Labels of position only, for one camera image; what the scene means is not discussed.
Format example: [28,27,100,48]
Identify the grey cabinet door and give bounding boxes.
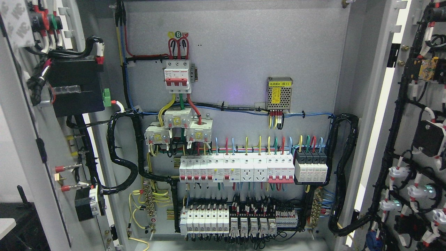
[328,0,445,251]
[1,0,115,251]

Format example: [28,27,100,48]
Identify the white current transformer cluster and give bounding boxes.
[145,108,213,149]

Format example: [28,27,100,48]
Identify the white small breaker row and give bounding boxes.
[179,154,241,186]

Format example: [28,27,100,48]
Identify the white sockets and red breaker row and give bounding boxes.
[238,153,295,184]

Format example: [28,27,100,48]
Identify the metal mesh power supply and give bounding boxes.
[266,76,293,110]

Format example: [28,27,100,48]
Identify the red three pole main breaker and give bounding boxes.
[164,59,198,94]

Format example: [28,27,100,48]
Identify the black white surge protector block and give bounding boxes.
[294,150,328,186]

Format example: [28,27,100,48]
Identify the relay and terminal row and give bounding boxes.
[226,198,299,243]

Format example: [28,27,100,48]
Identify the brass ground bar left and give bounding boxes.
[143,181,156,234]

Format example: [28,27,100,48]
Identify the brass ground bar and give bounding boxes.
[308,187,323,230]
[143,181,156,234]

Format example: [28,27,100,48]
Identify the brass ground bar right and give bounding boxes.
[308,187,323,230]

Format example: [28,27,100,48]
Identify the black meter rear housing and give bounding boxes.
[47,56,105,117]

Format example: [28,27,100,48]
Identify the black box with antenna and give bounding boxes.
[0,185,50,251]

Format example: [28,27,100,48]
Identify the black wrapped cable loom left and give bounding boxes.
[99,109,147,195]

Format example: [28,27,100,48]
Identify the black wrapped cable loom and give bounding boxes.
[99,109,147,195]
[328,114,370,237]

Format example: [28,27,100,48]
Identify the black wrapped cable loom right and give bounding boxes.
[328,114,370,237]

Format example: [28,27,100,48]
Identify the black selector switch rear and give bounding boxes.
[75,186,105,221]

